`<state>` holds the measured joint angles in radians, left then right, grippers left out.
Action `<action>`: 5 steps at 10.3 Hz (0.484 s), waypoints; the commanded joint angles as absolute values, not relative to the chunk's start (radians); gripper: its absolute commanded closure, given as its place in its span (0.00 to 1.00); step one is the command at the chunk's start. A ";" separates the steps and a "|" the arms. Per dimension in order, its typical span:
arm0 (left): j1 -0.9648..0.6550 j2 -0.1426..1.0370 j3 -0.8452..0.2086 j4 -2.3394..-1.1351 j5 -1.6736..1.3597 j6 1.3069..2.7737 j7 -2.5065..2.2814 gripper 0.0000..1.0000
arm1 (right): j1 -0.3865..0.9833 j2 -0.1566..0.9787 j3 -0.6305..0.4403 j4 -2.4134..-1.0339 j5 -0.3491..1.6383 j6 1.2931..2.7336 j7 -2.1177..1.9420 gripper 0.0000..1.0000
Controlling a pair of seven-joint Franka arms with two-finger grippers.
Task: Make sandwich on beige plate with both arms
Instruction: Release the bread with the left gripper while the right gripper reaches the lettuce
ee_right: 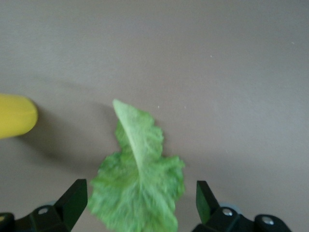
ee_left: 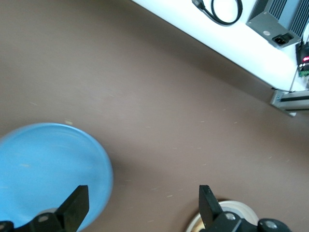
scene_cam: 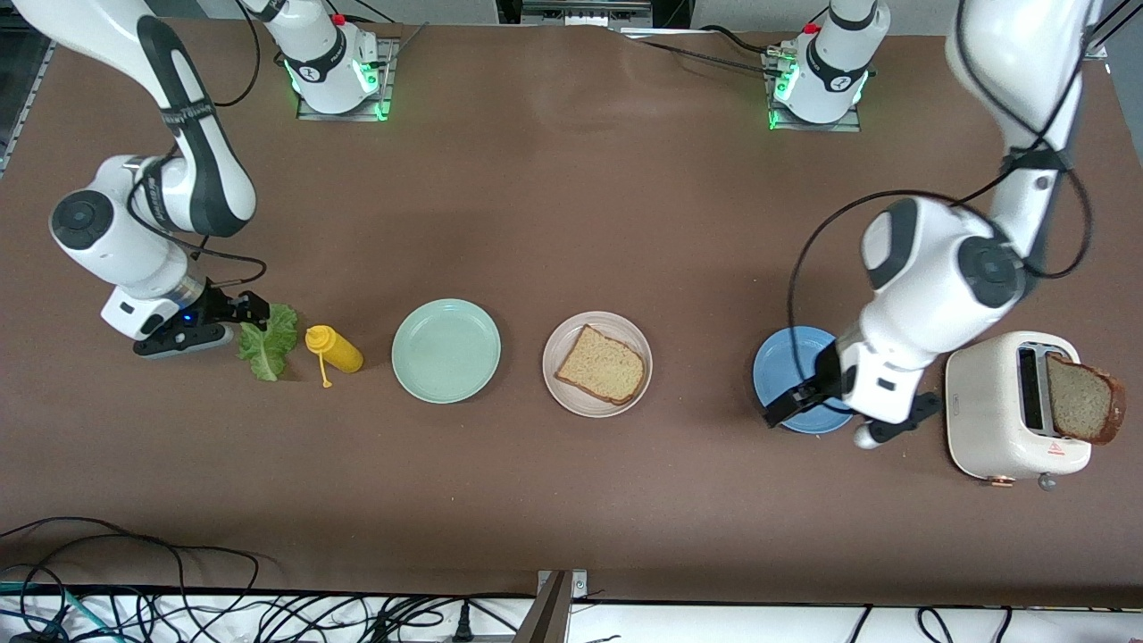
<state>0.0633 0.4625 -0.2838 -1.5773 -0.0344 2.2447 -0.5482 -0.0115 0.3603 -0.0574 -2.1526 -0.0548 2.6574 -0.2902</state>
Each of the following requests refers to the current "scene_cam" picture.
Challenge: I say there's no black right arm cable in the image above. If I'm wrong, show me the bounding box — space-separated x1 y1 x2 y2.
125 0 269 288

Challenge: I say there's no aluminium corner rail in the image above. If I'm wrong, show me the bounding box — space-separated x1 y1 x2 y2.
1085 0 1128 62

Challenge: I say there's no mint green plate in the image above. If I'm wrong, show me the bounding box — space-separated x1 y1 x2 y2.
391 298 502 405

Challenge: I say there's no metal frame equipment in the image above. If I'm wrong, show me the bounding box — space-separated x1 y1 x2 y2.
521 0 655 28

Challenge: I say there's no teal cable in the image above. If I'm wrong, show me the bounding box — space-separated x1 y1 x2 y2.
0 580 121 643

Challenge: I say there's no blue plate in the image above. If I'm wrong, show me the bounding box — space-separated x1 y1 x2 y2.
753 326 864 435

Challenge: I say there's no green lettuce leaf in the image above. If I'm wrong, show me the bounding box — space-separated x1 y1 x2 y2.
237 304 300 382

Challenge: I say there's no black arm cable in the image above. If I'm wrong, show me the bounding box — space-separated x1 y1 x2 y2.
788 0 1095 358
125 0 269 288

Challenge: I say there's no tangled black cable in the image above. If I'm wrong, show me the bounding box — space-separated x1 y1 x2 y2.
134 589 447 643

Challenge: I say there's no white two-slot toaster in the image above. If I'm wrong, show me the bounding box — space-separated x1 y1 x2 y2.
945 330 1093 492

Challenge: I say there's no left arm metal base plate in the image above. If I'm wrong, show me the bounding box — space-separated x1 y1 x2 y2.
766 49 863 133

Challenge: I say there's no black base power cable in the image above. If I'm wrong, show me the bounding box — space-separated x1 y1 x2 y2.
616 25 787 77

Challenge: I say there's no long black floor cable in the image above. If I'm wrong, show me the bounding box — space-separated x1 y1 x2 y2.
0 516 262 592

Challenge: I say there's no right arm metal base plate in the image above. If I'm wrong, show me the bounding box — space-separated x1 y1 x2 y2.
296 36 398 121

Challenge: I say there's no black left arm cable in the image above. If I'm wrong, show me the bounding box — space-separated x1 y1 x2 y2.
788 0 1095 358

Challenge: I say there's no beige plate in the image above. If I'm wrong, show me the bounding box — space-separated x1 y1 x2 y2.
542 311 654 418

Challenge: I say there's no aluminium table side rail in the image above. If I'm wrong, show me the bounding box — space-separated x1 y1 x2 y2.
0 40 56 180

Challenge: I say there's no yellow mustard squeeze bottle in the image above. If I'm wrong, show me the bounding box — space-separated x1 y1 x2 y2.
305 325 364 388

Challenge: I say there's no metal table edge bracket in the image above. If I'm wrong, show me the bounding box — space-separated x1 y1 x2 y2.
534 570 588 643

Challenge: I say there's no brown bread slice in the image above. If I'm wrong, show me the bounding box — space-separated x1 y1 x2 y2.
554 324 646 406
1045 354 1127 446

